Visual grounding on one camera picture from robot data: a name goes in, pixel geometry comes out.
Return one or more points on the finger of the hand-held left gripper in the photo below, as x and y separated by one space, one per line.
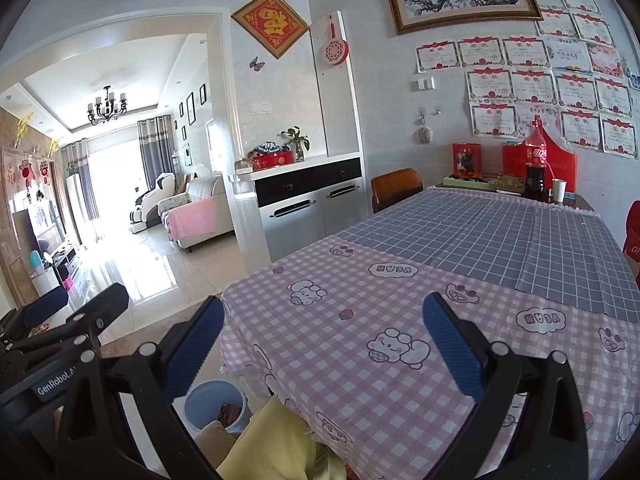
47 305
100 310

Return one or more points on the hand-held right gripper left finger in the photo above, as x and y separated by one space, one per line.
197 345

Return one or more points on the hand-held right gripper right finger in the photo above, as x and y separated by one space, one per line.
452 345

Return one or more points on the blue plastic bin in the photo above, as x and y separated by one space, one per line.
200 405

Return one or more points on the large red snack packet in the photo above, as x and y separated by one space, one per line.
229 414

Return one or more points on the person's left hand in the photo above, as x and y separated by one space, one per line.
62 420

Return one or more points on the white television stand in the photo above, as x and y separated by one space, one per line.
65 265

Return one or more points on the teal kettle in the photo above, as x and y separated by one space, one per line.
36 262

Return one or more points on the television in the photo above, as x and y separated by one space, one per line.
40 230

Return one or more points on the beige trousers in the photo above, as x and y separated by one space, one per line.
215 440

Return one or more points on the white standing air conditioner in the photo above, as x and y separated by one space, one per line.
74 210

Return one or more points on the pink checkered cartoon tablecloth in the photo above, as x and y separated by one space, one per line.
350 310

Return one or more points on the grey checkered tablecloth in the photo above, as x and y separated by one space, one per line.
490 240

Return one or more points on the white massage chair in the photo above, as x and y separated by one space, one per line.
150 200

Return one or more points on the pink blanket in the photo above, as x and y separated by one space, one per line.
190 220

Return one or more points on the yellow garment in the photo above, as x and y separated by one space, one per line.
280 445

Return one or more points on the grey striped curtain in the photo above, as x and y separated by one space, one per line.
80 170
156 150

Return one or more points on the beige sofa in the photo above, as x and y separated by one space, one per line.
210 190

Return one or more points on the green tray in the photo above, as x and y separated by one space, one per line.
470 181

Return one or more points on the brown wooden chair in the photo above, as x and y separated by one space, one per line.
397 190

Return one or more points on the yellow flat box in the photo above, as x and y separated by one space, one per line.
510 183

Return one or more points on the white black sideboard cabinet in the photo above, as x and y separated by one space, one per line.
310 210

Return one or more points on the red gift box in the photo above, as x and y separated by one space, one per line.
466 160

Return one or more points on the white cup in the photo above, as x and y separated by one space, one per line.
559 191

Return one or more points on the cola bottle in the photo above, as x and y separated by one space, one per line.
535 170

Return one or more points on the red round tin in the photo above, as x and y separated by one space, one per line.
272 160

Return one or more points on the black chandelier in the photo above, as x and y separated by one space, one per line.
107 105

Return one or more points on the blue patterned bundle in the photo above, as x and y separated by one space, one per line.
270 150

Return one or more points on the hanging scrub brush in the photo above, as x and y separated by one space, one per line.
424 136

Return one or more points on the red plastic chair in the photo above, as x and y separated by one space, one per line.
632 235

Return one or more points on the green potted plant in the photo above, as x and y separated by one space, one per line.
295 140

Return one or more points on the red round hanging ornament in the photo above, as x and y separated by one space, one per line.
335 52

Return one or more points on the red diamond framed picture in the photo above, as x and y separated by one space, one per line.
270 22

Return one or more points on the red paper wall decoration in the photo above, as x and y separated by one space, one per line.
45 170
25 172

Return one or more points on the black wall picture frame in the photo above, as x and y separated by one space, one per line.
190 106
202 94

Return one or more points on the white wall switch plate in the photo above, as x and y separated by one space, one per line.
261 107

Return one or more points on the white double light switch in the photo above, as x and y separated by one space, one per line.
424 84

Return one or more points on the group of wall certificates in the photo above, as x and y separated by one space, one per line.
530 80

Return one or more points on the butterfly wall sticker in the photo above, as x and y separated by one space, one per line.
257 63

